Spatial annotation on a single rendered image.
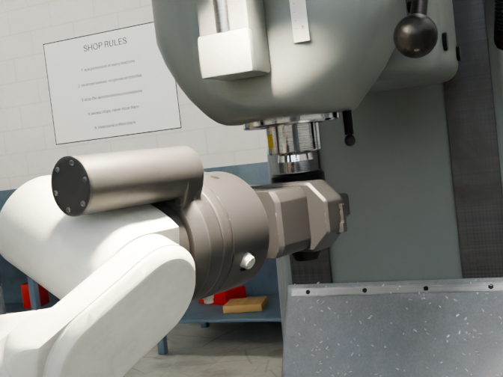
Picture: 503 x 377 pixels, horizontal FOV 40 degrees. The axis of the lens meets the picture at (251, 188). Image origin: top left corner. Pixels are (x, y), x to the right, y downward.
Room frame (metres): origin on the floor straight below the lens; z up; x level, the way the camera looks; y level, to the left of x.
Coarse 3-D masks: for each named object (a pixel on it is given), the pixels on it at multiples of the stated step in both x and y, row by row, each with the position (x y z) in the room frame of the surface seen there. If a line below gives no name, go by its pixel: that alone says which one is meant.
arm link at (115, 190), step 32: (64, 160) 0.39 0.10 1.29; (96, 160) 0.39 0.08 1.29; (128, 160) 0.41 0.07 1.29; (160, 160) 0.42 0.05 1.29; (192, 160) 0.45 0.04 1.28; (32, 192) 0.43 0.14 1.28; (64, 192) 0.39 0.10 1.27; (96, 192) 0.38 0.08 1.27; (128, 192) 0.40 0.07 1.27; (160, 192) 0.42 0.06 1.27; (192, 192) 0.45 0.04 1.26; (0, 224) 0.43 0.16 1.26; (32, 224) 0.41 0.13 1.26; (64, 224) 0.41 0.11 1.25; (96, 224) 0.40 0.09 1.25; (128, 224) 0.40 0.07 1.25; (160, 224) 0.42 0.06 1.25; (192, 224) 0.44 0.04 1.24; (224, 224) 0.46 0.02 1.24; (32, 256) 0.41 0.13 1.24; (64, 256) 0.40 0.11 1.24; (96, 256) 0.39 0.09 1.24; (192, 256) 0.44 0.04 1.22; (224, 256) 0.45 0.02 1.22; (64, 288) 0.40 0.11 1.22
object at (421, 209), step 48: (480, 0) 0.89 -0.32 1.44; (480, 48) 0.89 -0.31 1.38; (384, 96) 0.95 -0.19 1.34; (432, 96) 0.92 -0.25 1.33; (480, 96) 0.89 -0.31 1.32; (336, 144) 0.97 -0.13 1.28; (384, 144) 0.95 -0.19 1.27; (432, 144) 0.93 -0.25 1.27; (480, 144) 0.90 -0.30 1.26; (384, 192) 0.95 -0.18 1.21; (432, 192) 0.93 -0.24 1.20; (480, 192) 0.90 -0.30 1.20; (336, 240) 0.98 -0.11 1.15; (384, 240) 0.95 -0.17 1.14; (432, 240) 0.93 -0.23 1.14; (480, 240) 0.90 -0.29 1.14
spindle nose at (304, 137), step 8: (272, 128) 0.59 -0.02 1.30; (280, 128) 0.59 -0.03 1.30; (288, 128) 0.58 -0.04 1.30; (296, 128) 0.58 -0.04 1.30; (304, 128) 0.59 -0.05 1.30; (312, 128) 0.59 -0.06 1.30; (272, 136) 0.59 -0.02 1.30; (280, 136) 0.59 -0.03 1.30; (288, 136) 0.58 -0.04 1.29; (296, 136) 0.58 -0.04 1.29; (304, 136) 0.59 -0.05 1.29; (312, 136) 0.59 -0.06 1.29; (320, 136) 0.60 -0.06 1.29; (280, 144) 0.59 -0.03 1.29; (288, 144) 0.58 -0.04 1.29; (296, 144) 0.58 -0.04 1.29; (304, 144) 0.58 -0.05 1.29; (312, 144) 0.59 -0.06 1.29; (320, 144) 0.60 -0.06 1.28; (272, 152) 0.59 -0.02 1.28; (280, 152) 0.59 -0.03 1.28; (288, 152) 0.58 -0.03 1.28; (296, 152) 0.58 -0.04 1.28
